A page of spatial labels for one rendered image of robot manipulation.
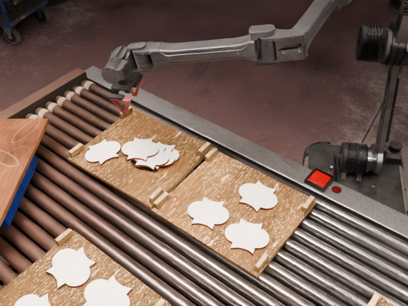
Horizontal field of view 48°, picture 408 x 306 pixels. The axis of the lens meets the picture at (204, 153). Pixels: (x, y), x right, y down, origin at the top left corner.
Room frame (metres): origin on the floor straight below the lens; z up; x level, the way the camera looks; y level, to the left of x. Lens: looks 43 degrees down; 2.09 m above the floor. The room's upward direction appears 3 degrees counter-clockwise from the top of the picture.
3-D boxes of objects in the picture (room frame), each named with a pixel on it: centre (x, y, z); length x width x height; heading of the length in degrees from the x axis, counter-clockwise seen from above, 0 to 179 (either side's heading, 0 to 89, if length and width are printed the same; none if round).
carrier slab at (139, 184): (1.24, 0.23, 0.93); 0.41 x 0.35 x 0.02; 51
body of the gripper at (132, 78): (1.24, 0.24, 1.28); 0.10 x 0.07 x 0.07; 164
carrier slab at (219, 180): (0.96, -0.09, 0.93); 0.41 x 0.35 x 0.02; 49
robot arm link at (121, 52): (1.23, 0.24, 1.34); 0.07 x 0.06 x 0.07; 166
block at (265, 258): (0.73, -0.15, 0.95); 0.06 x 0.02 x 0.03; 139
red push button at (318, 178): (1.06, -0.39, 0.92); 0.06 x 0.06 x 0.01; 49
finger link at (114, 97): (1.20, 0.25, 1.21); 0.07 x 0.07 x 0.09; 74
